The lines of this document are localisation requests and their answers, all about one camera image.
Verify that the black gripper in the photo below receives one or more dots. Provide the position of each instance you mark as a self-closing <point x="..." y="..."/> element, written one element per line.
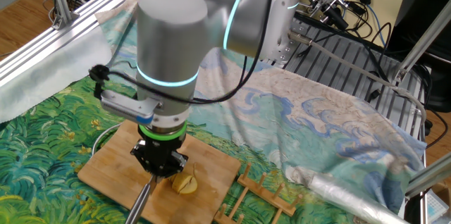
<point x="160" y="153"/>

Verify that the steel cleaver knife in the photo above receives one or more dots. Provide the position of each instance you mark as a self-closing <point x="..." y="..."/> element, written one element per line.
<point x="141" y="199"/>

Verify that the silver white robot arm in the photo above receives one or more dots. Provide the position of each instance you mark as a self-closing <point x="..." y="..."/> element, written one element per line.
<point x="169" y="41"/>

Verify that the cut potato slice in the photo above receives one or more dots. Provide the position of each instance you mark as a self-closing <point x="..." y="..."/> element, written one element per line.
<point x="179" y="181"/>

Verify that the bamboo cutting board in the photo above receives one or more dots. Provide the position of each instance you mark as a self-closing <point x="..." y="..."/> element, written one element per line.
<point x="112" y="178"/>

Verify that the wooden peg dish rack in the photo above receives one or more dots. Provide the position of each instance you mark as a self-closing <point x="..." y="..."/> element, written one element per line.
<point x="267" y="194"/>

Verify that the painted landscape tablecloth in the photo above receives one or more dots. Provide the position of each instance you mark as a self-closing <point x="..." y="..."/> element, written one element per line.
<point x="317" y="118"/>

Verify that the clear plastic wrap roll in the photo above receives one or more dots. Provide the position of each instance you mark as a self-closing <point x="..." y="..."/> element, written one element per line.
<point x="345" y="196"/>

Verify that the black computer case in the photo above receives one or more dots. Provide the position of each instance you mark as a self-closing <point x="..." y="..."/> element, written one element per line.
<point x="430" y="5"/>

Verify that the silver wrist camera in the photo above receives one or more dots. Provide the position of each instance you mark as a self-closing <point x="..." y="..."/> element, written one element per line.
<point x="127" y="106"/>

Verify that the black camera on mount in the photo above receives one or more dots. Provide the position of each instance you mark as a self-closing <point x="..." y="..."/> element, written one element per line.
<point x="336" y="18"/>

